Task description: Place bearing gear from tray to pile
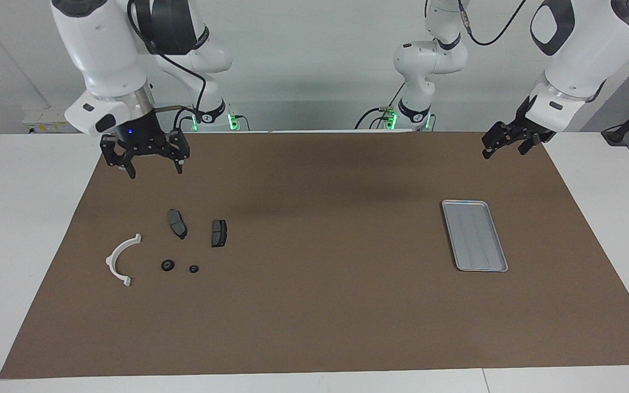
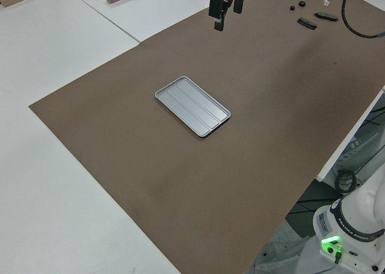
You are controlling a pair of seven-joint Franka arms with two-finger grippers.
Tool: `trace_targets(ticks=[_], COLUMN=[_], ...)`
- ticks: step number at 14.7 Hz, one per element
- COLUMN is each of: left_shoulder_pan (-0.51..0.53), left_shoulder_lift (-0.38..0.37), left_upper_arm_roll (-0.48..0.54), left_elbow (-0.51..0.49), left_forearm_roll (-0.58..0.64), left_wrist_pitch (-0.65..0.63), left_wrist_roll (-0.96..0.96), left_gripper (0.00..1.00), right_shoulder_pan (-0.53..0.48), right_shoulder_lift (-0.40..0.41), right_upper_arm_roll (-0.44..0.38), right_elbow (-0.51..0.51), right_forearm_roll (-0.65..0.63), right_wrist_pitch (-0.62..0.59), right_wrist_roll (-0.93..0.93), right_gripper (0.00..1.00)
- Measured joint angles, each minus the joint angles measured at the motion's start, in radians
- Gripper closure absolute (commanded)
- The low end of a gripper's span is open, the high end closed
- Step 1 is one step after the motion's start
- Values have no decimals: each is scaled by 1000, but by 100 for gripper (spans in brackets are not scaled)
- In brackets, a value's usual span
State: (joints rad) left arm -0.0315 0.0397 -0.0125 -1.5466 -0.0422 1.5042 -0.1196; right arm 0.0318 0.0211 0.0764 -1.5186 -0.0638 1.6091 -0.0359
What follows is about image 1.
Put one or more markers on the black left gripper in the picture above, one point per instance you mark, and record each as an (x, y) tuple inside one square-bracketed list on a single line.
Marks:
[(519, 125)]

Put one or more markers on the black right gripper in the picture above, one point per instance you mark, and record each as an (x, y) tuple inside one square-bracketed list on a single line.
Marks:
[(140, 136)]

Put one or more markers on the large black bearing gear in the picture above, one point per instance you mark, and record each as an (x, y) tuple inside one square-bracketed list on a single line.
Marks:
[(167, 265)]

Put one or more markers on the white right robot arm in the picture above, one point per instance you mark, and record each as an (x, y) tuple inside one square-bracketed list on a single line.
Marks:
[(101, 49)]

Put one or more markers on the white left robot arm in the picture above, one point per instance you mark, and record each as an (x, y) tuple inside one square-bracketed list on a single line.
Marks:
[(582, 49)]

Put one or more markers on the silver metal tray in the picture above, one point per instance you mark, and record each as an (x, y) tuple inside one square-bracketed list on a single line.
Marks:
[(467, 240)]

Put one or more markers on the long dark brake pad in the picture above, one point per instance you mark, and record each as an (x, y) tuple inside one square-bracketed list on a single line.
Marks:
[(178, 224)]

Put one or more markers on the white power box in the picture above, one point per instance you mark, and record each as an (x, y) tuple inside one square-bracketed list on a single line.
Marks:
[(44, 117)]

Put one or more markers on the short dark brake pad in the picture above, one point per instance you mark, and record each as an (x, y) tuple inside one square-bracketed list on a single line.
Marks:
[(219, 233)]

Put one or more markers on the brown table mat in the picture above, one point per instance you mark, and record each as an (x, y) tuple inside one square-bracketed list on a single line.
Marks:
[(292, 327)]

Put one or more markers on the white semicircular bracket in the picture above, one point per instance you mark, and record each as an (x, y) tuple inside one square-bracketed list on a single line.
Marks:
[(113, 255)]

